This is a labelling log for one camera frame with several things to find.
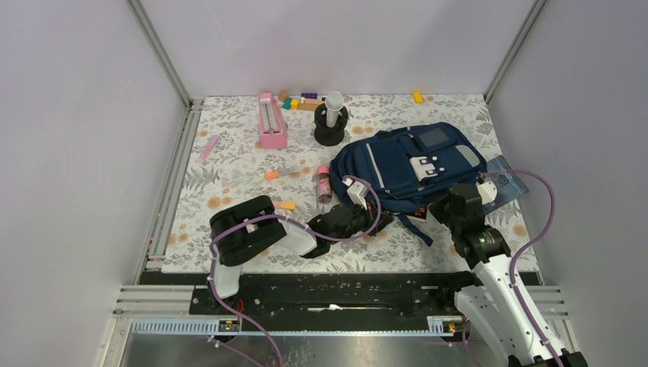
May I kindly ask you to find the pink rack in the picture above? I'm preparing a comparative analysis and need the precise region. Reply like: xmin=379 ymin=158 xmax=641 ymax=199
xmin=258 ymin=93 xmax=288 ymax=149

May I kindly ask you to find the treehouse paperback book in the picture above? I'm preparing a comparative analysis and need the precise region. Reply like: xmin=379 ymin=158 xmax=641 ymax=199
xmin=408 ymin=206 xmax=429 ymax=222

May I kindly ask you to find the navy blue backpack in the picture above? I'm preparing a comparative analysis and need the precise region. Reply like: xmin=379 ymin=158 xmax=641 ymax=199
xmin=329 ymin=122 xmax=488 ymax=245

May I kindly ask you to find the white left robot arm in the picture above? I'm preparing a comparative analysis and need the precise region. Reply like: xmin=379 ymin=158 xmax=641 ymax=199
xmin=207 ymin=195 xmax=394 ymax=314

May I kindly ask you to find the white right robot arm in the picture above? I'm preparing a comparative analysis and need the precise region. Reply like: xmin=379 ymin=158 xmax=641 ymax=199
xmin=429 ymin=182 xmax=588 ymax=366

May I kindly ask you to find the brown round block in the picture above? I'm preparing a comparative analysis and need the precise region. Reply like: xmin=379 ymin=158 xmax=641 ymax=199
xmin=278 ymin=90 xmax=290 ymax=102

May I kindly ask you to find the wooden block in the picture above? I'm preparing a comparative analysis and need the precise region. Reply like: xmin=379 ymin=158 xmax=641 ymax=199
xmin=297 ymin=98 xmax=324 ymax=112

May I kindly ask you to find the yellow block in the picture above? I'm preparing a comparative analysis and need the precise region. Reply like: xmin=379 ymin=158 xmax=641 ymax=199
xmin=412 ymin=91 xmax=424 ymax=104

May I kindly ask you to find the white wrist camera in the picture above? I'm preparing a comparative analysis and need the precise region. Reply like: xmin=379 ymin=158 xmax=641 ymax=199
xmin=476 ymin=180 xmax=497 ymax=205
xmin=342 ymin=177 xmax=368 ymax=209

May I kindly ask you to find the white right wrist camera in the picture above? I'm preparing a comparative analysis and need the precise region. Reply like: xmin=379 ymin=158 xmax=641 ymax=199
xmin=476 ymin=180 xmax=497 ymax=205

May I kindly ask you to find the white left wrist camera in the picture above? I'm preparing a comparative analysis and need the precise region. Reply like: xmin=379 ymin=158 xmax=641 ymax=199
xmin=342 ymin=177 xmax=368 ymax=209

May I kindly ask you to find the pink-capped marker tube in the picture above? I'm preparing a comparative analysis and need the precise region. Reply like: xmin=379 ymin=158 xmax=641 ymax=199
xmin=316 ymin=165 xmax=332 ymax=204

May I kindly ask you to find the green block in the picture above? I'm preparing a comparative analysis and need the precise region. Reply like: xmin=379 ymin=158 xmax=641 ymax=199
xmin=282 ymin=97 xmax=293 ymax=110

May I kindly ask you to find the pink highlighter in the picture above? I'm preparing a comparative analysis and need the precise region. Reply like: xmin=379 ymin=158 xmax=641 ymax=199
xmin=199 ymin=135 xmax=219 ymax=164

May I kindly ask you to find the orange yellow highlighter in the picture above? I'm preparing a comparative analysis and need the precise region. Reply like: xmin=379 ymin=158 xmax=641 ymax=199
xmin=273 ymin=200 xmax=296 ymax=210

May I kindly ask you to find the black round stand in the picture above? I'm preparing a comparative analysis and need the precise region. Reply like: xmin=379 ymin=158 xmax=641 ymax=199
xmin=313 ymin=103 xmax=348 ymax=147

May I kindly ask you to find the white cylinder on stand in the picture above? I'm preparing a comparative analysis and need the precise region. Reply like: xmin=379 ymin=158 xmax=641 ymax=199
xmin=325 ymin=91 xmax=344 ymax=128

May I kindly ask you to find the dark blue hardcover book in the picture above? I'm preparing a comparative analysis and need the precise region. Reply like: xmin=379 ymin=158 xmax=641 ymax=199
xmin=483 ymin=154 xmax=529 ymax=214

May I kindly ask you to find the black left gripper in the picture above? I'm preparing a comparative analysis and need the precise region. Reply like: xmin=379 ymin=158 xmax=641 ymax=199
xmin=329 ymin=196 xmax=393 ymax=245

